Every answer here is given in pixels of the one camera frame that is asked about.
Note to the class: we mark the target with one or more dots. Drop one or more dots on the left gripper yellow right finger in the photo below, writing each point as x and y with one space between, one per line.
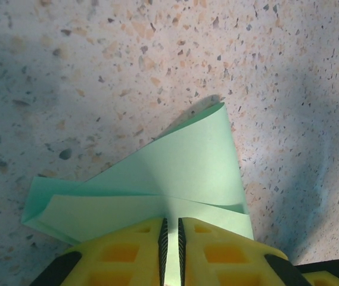
231 259

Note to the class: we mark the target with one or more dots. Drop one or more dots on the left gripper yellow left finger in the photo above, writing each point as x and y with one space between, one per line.
121 256

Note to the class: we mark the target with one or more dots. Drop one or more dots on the light green paper sheet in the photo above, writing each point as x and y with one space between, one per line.
202 167

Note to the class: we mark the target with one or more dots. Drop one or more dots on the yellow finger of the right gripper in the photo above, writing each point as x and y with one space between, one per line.
333 274

